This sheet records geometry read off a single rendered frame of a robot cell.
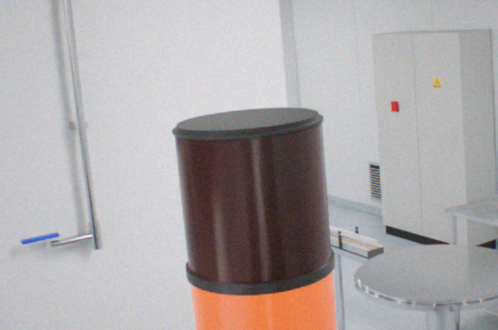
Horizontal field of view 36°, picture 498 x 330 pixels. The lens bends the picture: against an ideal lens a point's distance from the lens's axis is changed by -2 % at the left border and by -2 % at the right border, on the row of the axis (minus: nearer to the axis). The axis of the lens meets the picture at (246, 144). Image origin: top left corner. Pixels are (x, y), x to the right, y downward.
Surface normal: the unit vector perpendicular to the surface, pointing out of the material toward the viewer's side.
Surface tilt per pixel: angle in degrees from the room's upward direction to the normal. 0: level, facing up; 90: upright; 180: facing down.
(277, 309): 90
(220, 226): 90
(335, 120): 90
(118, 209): 90
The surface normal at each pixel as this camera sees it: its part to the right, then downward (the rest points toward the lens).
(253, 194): -0.02, 0.17
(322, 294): 0.79, 0.04
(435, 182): -0.86, 0.16
